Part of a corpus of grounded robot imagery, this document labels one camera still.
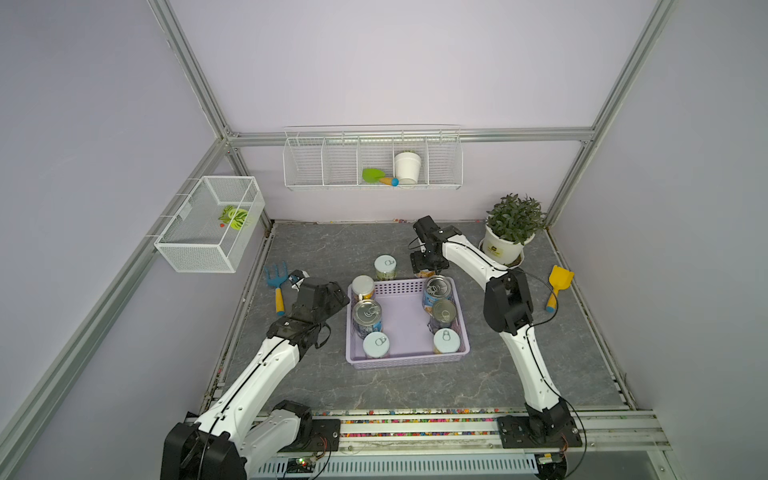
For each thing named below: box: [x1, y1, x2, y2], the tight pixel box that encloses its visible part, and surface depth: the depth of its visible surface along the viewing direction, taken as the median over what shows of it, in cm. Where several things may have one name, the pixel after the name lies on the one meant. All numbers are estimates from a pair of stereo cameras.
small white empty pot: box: [394, 151, 422, 185], surface depth 94 cm
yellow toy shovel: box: [546, 265, 575, 313], surface depth 104 cm
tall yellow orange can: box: [351, 274, 375, 304], surface depth 88 cm
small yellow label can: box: [433, 328, 461, 354], surface depth 85 cm
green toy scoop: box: [362, 168, 399, 187], surface depth 101 cm
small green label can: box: [373, 254, 397, 281], surface depth 104 cm
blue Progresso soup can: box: [352, 298, 383, 339], surface depth 86 cm
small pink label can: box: [362, 332, 390, 358], surface depth 85 cm
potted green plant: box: [478, 193, 547, 267], surface depth 98 cm
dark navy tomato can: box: [427, 299, 457, 335], surface depth 86 cm
